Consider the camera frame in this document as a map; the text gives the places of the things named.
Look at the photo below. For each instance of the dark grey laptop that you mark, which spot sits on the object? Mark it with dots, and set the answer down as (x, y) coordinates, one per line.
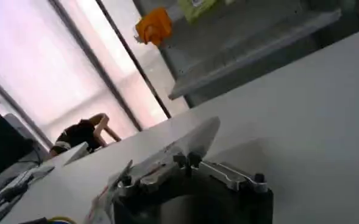
(2, 143)

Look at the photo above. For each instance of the grey printed t-shirt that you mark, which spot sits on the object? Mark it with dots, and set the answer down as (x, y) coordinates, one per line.
(199, 137)

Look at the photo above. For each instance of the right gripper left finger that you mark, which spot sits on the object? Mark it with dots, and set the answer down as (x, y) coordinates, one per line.
(154, 178)

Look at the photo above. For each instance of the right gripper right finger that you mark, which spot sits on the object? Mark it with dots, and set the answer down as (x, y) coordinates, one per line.
(228, 176)

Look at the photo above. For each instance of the grey metal shelf with clothes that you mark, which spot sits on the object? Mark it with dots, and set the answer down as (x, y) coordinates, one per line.
(243, 48)

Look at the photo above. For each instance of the black jacket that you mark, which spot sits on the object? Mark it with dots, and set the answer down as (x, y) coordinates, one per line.
(77, 135)

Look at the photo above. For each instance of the brown wooden chair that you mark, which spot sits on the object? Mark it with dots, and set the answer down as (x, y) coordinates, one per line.
(101, 128)

